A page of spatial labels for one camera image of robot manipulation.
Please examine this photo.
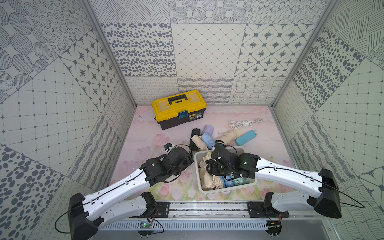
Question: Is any light blue slim umbrella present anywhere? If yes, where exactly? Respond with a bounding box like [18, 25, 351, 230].
[220, 176, 235, 188]

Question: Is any small pale blue umbrella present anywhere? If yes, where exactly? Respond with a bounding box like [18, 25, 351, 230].
[201, 133, 216, 150]

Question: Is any mint green umbrella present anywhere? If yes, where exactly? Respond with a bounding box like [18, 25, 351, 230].
[233, 178, 249, 186]

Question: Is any small beige umbrella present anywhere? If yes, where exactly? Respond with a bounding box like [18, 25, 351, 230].
[191, 135, 208, 151]

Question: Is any black umbrella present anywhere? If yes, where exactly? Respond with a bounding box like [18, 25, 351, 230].
[189, 128, 201, 151]

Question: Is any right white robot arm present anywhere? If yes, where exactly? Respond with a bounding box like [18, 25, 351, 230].
[207, 145, 342, 219]

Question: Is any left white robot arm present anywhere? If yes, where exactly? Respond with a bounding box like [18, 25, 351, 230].
[67, 145, 194, 240]

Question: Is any cream umbrella right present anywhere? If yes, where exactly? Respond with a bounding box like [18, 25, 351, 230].
[215, 130, 238, 146]

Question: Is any lavender folded umbrella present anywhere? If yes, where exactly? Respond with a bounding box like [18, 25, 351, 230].
[202, 125, 214, 136]

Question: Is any teal umbrella case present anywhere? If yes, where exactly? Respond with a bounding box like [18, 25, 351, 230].
[235, 131, 257, 146]

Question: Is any yellow black toolbox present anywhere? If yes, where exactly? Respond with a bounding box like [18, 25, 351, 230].
[152, 90, 207, 130]

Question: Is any white coiled cable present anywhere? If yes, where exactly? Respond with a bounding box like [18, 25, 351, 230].
[228, 117, 264, 131]

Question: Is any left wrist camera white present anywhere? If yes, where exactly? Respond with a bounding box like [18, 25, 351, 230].
[164, 143, 175, 153]

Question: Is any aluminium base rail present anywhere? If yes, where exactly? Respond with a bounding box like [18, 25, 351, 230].
[99, 201, 323, 237]

